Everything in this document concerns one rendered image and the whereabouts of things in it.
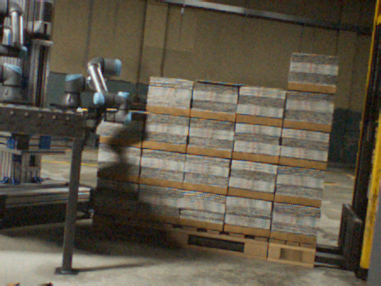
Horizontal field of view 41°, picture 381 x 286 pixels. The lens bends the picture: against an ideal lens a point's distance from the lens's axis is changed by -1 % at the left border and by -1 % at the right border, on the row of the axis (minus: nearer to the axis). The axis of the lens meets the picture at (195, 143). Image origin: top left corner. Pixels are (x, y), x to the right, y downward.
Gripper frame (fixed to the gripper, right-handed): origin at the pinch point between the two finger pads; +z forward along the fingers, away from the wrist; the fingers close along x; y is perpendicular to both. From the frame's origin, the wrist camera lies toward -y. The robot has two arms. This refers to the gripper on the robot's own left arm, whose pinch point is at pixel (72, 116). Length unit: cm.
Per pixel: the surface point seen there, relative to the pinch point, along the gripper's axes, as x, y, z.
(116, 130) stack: -13.5, -7.0, -27.7
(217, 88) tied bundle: 11, 26, -86
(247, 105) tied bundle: 19, 18, -104
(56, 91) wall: -671, 18, 44
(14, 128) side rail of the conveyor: 64, -7, 26
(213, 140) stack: 11, -6, -87
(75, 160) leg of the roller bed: 64, -19, -4
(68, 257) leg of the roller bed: 64, -68, -5
